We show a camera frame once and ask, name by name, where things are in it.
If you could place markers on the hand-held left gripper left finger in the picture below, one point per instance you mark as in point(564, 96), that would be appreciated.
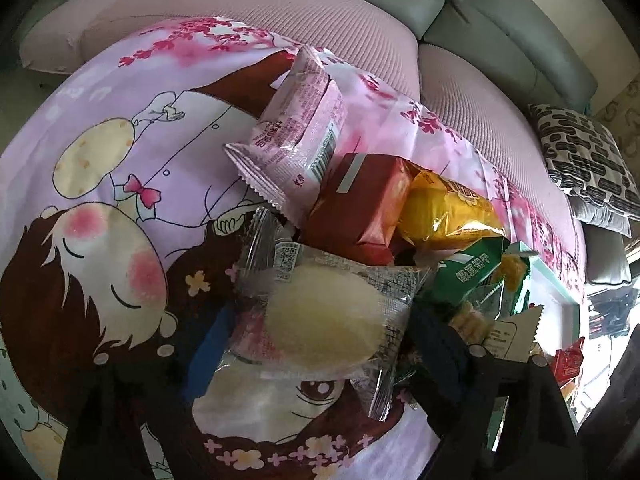
point(210, 355)

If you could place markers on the white and green snack packet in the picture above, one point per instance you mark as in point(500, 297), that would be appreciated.
point(520, 332)

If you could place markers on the pink ribbed sofa cover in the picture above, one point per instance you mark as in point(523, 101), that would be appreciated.
point(250, 5)

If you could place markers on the grey pillow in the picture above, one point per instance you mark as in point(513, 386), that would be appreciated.
point(600, 215)

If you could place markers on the clear packet with white bun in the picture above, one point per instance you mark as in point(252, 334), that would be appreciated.
point(325, 320)

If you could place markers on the white tray with teal rim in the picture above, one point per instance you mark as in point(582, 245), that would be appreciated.
point(550, 275)

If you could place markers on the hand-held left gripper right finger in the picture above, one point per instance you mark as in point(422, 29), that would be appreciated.
point(450, 365)

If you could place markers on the red orange snack packet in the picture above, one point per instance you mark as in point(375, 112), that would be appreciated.
point(360, 205)

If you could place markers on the pink snack packet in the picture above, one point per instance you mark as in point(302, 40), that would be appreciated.
point(295, 125)

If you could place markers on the green biscuit packet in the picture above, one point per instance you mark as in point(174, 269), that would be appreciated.
point(470, 270)

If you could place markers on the grey sofa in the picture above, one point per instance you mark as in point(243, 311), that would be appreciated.
point(500, 25)

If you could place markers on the black and white patterned pillow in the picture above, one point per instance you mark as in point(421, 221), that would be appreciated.
point(585, 160)

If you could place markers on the printed cartoon blanket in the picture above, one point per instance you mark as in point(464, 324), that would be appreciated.
point(150, 160)

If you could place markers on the yellow bread packet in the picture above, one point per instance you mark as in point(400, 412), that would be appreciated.
point(450, 210)

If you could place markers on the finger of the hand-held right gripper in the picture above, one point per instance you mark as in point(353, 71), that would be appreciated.
point(615, 410)

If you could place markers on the large red snack packet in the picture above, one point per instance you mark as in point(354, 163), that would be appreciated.
point(570, 360)

